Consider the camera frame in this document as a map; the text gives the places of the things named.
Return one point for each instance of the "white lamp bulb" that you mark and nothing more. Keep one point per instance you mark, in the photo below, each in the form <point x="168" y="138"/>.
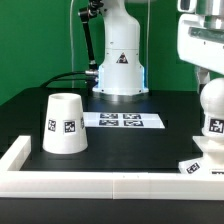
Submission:
<point x="212" y="102"/>

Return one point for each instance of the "white lamp shade cone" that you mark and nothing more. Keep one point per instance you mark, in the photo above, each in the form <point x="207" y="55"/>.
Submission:
<point x="64" y="131"/>

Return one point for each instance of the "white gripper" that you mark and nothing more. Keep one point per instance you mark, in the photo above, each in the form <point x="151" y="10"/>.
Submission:
<point x="200" y="38"/>

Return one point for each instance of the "white marker sheet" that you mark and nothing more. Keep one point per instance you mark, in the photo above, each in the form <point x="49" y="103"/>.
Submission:
<point x="123" y="120"/>

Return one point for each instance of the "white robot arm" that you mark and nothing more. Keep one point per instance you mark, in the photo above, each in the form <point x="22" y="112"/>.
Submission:
<point x="121" y="75"/>

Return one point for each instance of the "white lamp base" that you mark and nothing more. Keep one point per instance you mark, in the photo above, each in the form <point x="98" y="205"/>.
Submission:
<point x="212" y="160"/>

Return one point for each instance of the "white frame wall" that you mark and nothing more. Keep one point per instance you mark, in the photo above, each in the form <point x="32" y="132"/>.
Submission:
<point x="14" y="182"/>

